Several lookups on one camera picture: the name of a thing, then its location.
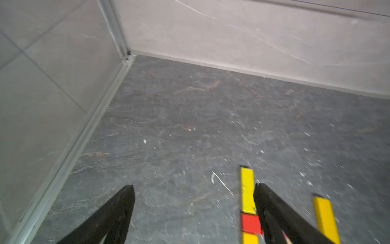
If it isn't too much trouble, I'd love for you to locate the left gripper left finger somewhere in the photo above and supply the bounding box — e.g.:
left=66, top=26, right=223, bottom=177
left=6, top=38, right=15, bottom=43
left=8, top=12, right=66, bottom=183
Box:
left=59, top=185, right=136, bottom=244

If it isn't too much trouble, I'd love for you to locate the yellow block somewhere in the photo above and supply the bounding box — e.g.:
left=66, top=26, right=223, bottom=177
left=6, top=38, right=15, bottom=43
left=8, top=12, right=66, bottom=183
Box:
left=241, top=232, right=259, bottom=244
left=313, top=196, right=341, bottom=244
left=240, top=167, right=257, bottom=215

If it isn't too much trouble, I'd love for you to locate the red block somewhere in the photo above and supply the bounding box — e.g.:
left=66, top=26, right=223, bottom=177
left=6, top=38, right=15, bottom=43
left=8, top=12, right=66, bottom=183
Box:
left=240, top=212, right=264, bottom=235

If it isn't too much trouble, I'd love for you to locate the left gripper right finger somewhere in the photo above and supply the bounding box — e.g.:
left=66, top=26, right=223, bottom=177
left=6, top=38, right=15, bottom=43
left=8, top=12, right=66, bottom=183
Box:
left=253, top=183, right=332, bottom=244

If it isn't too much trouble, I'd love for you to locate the magenta block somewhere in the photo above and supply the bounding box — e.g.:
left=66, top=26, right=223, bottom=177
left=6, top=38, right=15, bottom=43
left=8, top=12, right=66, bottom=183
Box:
left=283, top=232, right=292, bottom=244

